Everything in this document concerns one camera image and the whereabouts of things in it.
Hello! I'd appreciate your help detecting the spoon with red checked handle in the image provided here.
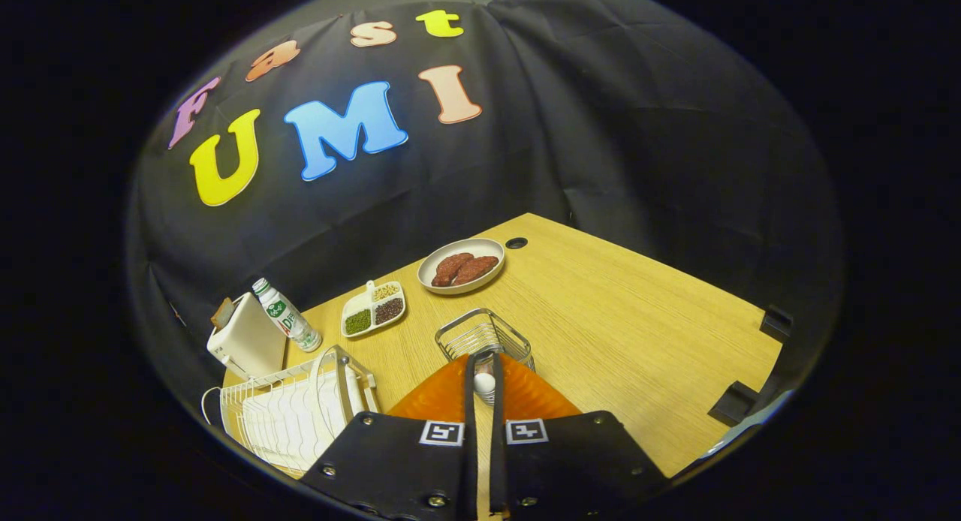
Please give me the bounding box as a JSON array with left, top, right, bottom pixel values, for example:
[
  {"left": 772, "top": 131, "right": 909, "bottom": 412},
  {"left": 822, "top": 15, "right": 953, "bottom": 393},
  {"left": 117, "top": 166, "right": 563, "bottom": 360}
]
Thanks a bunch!
[{"left": 473, "top": 360, "right": 496, "bottom": 405}]

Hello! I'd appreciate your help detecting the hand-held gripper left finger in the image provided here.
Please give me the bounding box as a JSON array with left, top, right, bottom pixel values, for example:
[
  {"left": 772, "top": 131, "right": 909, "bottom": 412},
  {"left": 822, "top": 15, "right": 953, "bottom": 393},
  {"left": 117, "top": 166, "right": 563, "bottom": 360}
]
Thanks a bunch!
[{"left": 300, "top": 354, "right": 479, "bottom": 521}]

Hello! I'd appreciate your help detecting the red meat patty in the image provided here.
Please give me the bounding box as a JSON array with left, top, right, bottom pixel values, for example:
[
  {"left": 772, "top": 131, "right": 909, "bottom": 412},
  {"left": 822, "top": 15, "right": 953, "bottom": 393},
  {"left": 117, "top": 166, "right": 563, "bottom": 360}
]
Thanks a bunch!
[
  {"left": 432, "top": 252, "right": 474, "bottom": 288},
  {"left": 452, "top": 256, "right": 500, "bottom": 285}
]

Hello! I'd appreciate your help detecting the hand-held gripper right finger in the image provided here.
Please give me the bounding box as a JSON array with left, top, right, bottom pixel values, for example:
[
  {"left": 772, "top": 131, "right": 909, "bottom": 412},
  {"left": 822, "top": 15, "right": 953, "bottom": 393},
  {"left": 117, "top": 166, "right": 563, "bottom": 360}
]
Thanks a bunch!
[{"left": 490, "top": 352, "right": 669, "bottom": 518}]

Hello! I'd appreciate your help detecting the white divided dish with beans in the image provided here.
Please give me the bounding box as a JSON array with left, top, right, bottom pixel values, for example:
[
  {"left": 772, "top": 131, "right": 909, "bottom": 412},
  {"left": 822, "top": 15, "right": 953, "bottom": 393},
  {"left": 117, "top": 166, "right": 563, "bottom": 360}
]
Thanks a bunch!
[{"left": 341, "top": 280, "right": 408, "bottom": 339}]

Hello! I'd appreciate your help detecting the beige plate with meat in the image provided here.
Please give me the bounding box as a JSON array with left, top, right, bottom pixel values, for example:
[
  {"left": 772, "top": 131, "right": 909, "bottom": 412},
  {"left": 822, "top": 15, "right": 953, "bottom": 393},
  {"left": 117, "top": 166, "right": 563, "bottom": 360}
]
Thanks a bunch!
[{"left": 417, "top": 238, "right": 506, "bottom": 295}]

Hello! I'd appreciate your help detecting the white bottle with green label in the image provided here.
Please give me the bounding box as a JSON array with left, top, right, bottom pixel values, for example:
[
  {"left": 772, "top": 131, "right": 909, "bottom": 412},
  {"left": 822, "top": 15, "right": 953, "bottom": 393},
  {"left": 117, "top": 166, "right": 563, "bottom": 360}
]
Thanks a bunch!
[{"left": 252, "top": 278, "right": 324, "bottom": 354}]

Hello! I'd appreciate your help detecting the metal wire basket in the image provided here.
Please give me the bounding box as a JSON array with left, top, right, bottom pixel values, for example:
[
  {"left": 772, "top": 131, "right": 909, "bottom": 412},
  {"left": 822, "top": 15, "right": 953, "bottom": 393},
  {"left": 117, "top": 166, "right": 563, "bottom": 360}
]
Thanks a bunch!
[{"left": 435, "top": 308, "right": 536, "bottom": 372}]

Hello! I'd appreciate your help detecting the black table edge clamp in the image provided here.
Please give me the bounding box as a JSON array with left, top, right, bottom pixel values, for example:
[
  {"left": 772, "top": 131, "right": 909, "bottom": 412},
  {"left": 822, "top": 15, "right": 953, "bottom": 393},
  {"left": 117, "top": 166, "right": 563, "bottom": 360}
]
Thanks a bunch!
[
  {"left": 708, "top": 381, "right": 759, "bottom": 428},
  {"left": 760, "top": 305, "right": 794, "bottom": 344}
]

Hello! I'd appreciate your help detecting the white toaster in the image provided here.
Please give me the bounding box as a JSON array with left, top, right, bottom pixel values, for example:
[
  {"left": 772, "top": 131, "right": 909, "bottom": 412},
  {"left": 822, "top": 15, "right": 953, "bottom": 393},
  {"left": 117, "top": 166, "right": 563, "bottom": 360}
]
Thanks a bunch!
[{"left": 206, "top": 292, "right": 288, "bottom": 381}]

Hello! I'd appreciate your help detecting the white wire dish rack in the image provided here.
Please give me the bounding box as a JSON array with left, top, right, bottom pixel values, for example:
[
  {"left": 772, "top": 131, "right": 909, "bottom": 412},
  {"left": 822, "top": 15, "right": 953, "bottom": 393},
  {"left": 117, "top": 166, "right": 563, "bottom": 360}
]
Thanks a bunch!
[{"left": 201, "top": 345, "right": 380, "bottom": 478}]

